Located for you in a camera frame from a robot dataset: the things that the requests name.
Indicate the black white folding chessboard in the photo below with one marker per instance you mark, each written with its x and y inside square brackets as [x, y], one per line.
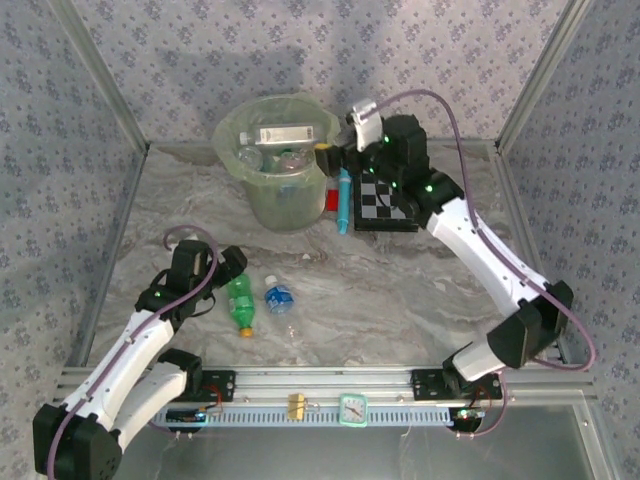
[380, 205]

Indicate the gold binder clip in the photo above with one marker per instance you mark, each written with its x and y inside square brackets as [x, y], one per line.
[296, 406]

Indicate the green bottle orange cap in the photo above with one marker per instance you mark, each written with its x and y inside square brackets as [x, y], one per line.
[241, 300]

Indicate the aluminium frame post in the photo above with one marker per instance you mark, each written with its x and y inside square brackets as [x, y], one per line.
[106, 75]
[540, 75]

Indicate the teal marker pen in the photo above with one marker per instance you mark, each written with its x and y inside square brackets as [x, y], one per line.
[344, 200]

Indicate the left circuit board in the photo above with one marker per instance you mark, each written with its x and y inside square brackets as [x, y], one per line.
[185, 415]

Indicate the green plastic bin liner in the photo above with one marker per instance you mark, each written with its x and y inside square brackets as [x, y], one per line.
[225, 150]

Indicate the green translucent waste bin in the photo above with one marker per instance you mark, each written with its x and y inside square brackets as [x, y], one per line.
[285, 210]

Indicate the small green clock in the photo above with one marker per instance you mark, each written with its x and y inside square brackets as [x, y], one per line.
[353, 411]

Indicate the left aluminium side rail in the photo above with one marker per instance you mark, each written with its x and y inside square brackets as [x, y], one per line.
[123, 225]

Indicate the right aluminium frame post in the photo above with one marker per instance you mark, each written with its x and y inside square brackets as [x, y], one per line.
[540, 75]

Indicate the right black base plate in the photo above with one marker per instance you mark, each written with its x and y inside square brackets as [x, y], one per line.
[425, 385]

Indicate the left aluminium frame post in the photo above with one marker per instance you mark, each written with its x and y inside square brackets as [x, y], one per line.
[106, 75]

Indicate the right circuit board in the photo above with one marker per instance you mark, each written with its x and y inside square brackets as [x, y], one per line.
[467, 417]

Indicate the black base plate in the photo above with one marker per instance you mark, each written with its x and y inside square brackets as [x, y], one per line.
[425, 385]
[220, 385]

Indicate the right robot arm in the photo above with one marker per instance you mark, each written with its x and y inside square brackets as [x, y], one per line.
[475, 250]

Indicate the right aluminium side rail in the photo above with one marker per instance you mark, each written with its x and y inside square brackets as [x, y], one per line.
[515, 200]

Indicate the aluminium side rail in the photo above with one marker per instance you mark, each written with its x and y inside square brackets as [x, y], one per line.
[515, 200]
[123, 225]

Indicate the green bottle blue cap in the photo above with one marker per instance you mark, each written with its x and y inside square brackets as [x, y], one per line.
[288, 149]

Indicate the clear square bottle white cap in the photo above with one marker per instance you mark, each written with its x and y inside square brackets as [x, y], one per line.
[280, 134]

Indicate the circuit board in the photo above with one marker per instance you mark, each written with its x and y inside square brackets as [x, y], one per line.
[185, 415]
[467, 417]

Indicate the red building brick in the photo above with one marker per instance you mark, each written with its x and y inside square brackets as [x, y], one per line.
[333, 200]

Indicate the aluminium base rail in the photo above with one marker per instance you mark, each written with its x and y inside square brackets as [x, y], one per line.
[325, 382]

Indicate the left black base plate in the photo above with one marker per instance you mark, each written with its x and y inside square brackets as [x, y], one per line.
[220, 385]

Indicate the short blue label bottle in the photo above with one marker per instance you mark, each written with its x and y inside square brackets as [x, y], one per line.
[278, 299]

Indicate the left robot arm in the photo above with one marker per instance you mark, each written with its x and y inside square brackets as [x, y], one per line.
[130, 350]

